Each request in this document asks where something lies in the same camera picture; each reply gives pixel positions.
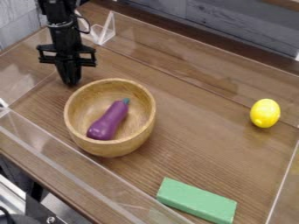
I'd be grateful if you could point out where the green rectangular block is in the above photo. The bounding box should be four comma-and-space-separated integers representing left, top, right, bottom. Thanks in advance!
157, 178, 238, 224

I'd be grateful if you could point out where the yellow toy lemon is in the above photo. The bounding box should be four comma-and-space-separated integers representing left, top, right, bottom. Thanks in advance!
250, 99, 281, 129

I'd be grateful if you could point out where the purple toy eggplant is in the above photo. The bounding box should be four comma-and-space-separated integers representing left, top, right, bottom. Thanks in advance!
87, 98, 130, 140

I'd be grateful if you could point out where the brown wooden bowl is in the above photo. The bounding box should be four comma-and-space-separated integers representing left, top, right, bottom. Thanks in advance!
65, 78, 157, 158

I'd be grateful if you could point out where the clear acrylic tray wall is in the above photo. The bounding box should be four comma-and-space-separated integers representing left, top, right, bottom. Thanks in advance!
0, 15, 299, 224

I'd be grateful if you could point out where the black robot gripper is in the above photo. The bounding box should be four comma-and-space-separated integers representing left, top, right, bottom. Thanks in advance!
37, 24, 97, 86

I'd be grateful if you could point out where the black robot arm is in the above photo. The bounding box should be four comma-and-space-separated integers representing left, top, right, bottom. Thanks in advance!
37, 0, 97, 86

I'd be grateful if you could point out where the black cable bottom left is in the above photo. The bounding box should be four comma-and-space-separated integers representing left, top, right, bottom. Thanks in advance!
0, 205, 17, 224

